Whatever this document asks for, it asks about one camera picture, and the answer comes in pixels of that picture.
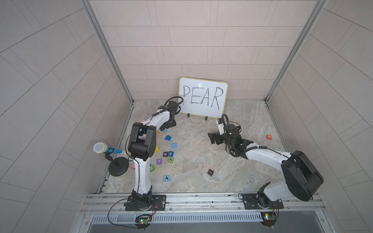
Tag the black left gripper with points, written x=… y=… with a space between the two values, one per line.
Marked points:
x=173 y=123

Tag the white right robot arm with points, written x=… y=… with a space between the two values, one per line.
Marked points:
x=302 y=179

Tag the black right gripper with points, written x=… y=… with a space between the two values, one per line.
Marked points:
x=211 y=139

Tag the aluminium corner post left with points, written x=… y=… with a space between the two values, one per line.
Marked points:
x=105 y=46

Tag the dark brown block on table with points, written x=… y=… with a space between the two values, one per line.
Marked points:
x=210 y=172

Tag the aluminium corner post right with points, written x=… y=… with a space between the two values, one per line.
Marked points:
x=319 y=6

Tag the aluminium corner post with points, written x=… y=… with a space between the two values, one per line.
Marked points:
x=105 y=46
x=319 y=6

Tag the left green circuit board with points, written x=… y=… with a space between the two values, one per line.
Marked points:
x=143 y=221

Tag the right green circuit board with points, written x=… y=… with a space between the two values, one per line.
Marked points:
x=269 y=219

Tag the aluminium front rail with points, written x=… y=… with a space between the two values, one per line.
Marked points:
x=192 y=203

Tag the blue microphone on black stand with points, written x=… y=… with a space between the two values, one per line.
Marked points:
x=117 y=166

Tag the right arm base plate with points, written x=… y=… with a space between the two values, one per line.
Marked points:
x=250 y=201

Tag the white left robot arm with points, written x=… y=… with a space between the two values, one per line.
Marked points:
x=142 y=146

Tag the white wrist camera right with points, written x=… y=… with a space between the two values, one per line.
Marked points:
x=220 y=123

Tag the light blue block A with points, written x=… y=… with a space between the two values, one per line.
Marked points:
x=167 y=178

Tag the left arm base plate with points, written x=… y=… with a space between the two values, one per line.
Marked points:
x=157 y=202

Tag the green circuit board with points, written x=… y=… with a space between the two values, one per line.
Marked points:
x=143 y=221
x=269 y=219

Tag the white board yellow frame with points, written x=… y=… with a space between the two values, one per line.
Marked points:
x=204 y=98

